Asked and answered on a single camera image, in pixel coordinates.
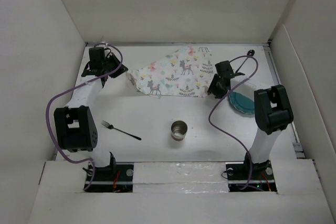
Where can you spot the black metal fork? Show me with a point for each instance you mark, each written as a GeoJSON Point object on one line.
{"type": "Point", "coordinates": [111, 127]}

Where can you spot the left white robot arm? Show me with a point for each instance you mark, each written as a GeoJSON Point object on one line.
{"type": "Point", "coordinates": [75, 127]}

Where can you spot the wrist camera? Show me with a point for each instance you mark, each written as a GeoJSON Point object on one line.
{"type": "Point", "coordinates": [97, 58]}
{"type": "Point", "coordinates": [224, 70]}

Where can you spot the floral animal print cloth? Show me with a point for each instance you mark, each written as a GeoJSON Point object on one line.
{"type": "Point", "coordinates": [186, 72]}

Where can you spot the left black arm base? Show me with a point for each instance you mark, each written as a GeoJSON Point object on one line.
{"type": "Point", "coordinates": [120, 181]}

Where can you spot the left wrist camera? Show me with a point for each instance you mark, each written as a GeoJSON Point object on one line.
{"type": "Point", "coordinates": [97, 58]}

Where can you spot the stainless steel cup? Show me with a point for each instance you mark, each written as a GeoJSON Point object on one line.
{"type": "Point", "coordinates": [178, 130]}

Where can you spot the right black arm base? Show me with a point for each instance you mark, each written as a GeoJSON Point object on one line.
{"type": "Point", "coordinates": [239, 180]}

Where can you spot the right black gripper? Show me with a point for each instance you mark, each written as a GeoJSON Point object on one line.
{"type": "Point", "coordinates": [212, 88]}

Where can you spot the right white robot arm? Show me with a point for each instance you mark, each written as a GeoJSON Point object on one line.
{"type": "Point", "coordinates": [272, 111]}

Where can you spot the teal scalloped plate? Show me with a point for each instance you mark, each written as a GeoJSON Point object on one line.
{"type": "Point", "coordinates": [241, 103]}

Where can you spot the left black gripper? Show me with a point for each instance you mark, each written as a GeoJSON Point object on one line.
{"type": "Point", "coordinates": [122, 68]}

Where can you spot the black spoon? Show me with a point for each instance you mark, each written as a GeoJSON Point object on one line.
{"type": "Point", "coordinates": [250, 53]}

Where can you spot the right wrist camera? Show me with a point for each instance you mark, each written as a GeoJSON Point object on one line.
{"type": "Point", "coordinates": [224, 70]}

